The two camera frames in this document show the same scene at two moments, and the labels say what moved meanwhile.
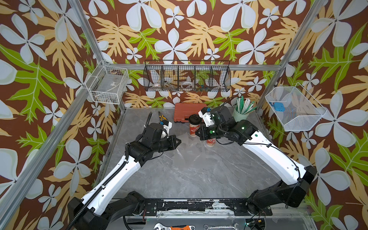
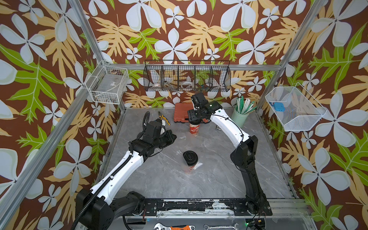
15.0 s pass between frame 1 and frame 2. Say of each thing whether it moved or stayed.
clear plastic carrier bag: stayed
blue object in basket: stayed
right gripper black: moved
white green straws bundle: stayed
